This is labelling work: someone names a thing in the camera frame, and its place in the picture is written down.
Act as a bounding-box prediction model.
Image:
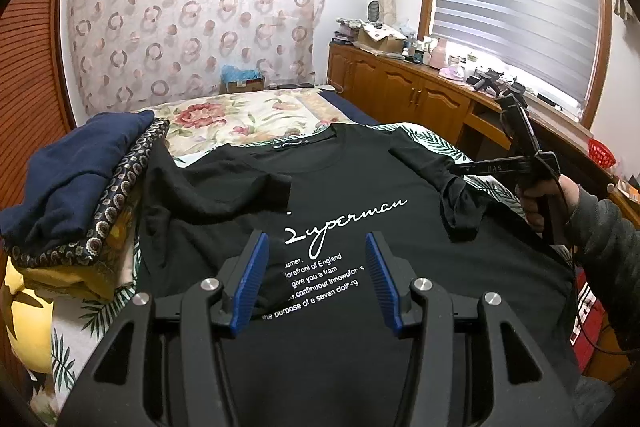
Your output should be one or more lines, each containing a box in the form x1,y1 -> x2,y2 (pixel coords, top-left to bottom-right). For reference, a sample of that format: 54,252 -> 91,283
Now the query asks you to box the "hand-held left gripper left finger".
55,229 -> 273,427

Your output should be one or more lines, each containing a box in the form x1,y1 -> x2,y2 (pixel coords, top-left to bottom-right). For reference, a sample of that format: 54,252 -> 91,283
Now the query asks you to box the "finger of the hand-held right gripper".
447,161 -> 483,178

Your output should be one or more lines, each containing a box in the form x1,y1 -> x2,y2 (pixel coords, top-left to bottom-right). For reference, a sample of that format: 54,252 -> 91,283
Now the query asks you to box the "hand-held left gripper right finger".
365,232 -> 581,427

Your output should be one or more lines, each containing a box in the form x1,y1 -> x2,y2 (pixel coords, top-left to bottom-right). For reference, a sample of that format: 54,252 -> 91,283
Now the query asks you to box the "black printed t-shirt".
136,123 -> 576,427

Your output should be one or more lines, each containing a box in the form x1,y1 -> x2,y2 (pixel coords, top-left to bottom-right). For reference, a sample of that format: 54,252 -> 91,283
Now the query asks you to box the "person's right forearm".
565,187 -> 640,358

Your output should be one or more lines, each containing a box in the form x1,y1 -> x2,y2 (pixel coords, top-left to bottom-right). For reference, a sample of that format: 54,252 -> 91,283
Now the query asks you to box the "person's right hand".
517,174 -> 582,235

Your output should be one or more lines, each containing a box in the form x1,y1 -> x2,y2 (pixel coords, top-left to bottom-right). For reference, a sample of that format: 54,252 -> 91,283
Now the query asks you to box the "spare black gripper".
466,67 -> 507,96

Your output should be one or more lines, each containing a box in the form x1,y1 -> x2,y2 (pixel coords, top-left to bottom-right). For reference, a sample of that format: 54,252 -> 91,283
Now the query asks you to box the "red basket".
587,138 -> 619,168

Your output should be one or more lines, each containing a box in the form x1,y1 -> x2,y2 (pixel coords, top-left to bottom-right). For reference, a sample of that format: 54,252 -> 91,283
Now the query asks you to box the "wooden cabinet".
327,41 -> 640,228

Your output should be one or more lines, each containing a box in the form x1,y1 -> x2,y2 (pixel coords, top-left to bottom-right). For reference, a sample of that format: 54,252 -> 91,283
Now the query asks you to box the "pink container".
430,38 -> 452,68

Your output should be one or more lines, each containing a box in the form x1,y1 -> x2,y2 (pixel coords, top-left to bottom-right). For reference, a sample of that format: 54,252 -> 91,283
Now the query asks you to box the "navy bed sheet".
319,89 -> 382,128

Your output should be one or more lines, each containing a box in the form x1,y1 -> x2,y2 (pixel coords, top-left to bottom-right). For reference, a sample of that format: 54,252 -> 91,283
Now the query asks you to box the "open cardboard box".
354,24 -> 409,56

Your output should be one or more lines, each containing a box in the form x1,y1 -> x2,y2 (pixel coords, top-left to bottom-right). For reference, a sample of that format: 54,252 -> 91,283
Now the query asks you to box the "navy patterned cloth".
2,117 -> 171,269

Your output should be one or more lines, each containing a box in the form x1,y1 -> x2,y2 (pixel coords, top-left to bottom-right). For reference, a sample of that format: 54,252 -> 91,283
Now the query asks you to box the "yellow cloth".
20,212 -> 140,304

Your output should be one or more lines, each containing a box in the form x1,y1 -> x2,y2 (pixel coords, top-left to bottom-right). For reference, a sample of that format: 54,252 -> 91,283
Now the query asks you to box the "bed with floral sheet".
27,88 -> 526,427

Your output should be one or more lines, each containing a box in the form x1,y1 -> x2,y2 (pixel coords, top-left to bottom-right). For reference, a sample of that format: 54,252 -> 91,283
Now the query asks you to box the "red printed cloth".
570,271 -> 609,358

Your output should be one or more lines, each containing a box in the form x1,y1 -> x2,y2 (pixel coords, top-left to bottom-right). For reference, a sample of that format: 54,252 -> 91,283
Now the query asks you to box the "small cardboard box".
220,76 -> 266,96

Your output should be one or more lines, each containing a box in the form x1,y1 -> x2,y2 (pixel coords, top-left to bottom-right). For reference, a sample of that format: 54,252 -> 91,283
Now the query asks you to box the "blue cloth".
221,64 -> 262,84

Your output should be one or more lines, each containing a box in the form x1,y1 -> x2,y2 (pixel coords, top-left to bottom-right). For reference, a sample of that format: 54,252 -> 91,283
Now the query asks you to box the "folded navy garment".
0,109 -> 157,253

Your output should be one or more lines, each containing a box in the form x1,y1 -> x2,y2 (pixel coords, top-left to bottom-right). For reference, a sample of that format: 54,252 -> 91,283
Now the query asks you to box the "yellow pillow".
0,267 -> 57,375

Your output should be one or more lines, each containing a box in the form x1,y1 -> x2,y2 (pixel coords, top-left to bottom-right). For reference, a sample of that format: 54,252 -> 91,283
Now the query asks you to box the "wooden louvered wardrobe door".
0,0 -> 80,218

